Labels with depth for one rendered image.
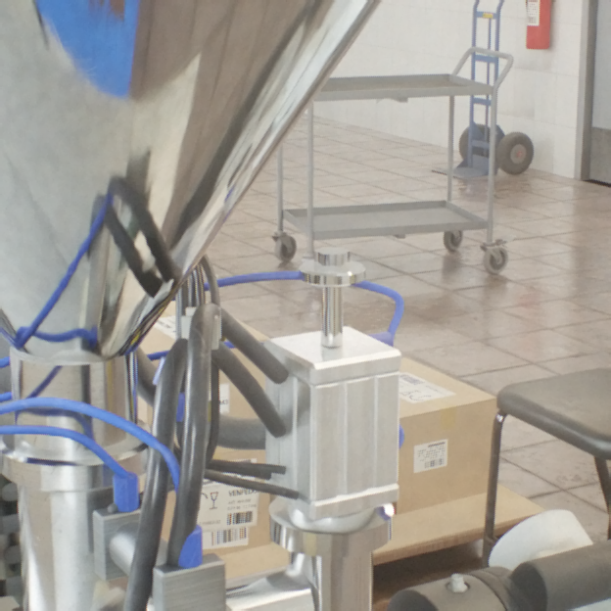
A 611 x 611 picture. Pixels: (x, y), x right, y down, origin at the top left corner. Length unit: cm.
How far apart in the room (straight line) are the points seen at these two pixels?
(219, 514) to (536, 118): 622
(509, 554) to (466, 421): 279
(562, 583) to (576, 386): 231
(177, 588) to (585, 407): 254
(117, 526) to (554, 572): 36
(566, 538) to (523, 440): 372
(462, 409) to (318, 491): 308
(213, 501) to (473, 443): 73
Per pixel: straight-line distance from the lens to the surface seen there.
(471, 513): 375
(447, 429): 374
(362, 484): 68
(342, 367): 66
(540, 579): 90
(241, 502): 348
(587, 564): 92
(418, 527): 366
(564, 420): 301
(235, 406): 340
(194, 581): 57
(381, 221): 677
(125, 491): 61
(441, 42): 1018
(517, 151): 917
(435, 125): 1028
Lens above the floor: 160
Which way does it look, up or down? 15 degrees down
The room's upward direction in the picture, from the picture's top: straight up
